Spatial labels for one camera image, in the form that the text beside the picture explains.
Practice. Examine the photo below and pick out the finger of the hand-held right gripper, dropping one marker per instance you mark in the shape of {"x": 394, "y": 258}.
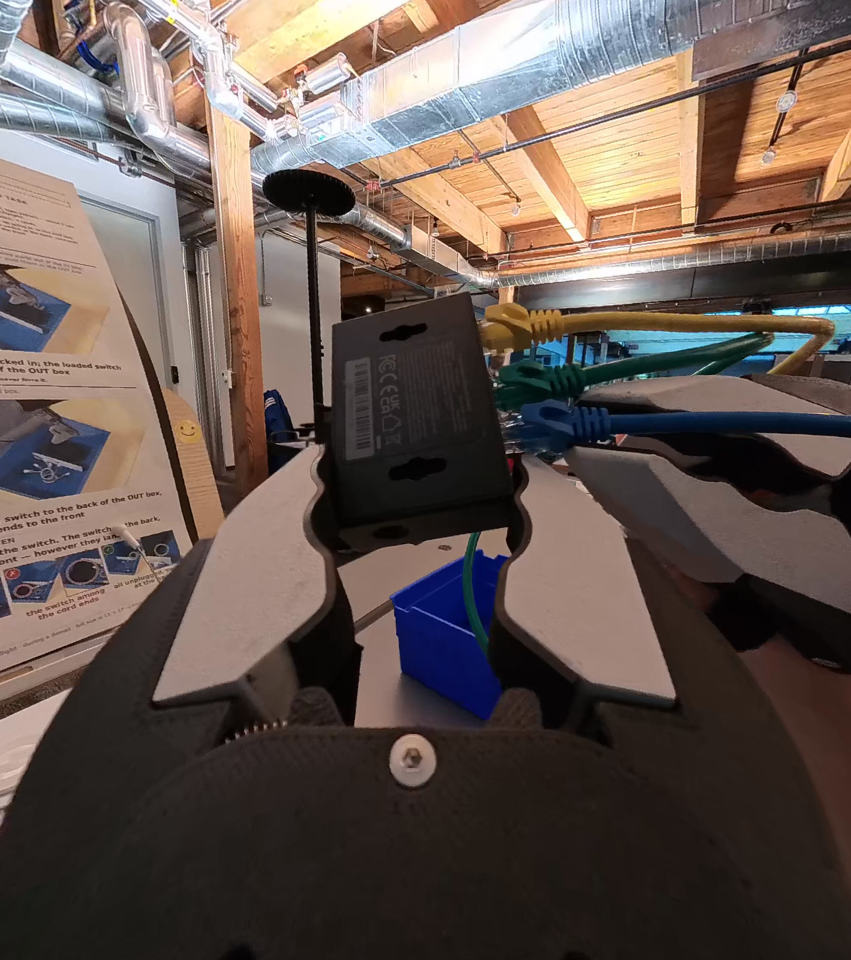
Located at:
{"x": 695, "y": 525}
{"x": 695, "y": 394}

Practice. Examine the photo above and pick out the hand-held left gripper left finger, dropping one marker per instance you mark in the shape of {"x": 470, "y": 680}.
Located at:
{"x": 245, "y": 585}

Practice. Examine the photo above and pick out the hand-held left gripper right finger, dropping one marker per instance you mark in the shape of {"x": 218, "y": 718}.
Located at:
{"x": 583, "y": 592}

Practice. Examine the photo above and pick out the black network switch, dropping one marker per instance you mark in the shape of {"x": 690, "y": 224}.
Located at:
{"x": 418, "y": 420}

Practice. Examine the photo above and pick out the person's right hand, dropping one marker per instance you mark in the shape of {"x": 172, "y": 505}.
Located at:
{"x": 845, "y": 720}

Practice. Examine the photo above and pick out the wooden poster board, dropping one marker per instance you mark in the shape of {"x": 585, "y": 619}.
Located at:
{"x": 197, "y": 465}

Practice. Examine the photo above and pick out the blue plastic bin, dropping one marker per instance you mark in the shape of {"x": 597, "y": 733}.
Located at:
{"x": 440, "y": 645}

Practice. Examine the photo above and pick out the instruction poster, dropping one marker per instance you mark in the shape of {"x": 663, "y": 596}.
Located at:
{"x": 35, "y": 450}

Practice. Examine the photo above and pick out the white door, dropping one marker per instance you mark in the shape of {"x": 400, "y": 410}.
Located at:
{"x": 133, "y": 285}

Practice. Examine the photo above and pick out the long spiral ceiling duct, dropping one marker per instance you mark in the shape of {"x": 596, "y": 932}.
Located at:
{"x": 695, "y": 259}

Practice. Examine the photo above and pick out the wooden support post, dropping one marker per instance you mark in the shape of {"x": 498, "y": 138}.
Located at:
{"x": 242, "y": 300}

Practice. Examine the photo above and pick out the foil wrapped rectangular duct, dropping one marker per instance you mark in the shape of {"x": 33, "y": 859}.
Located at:
{"x": 410, "y": 97}

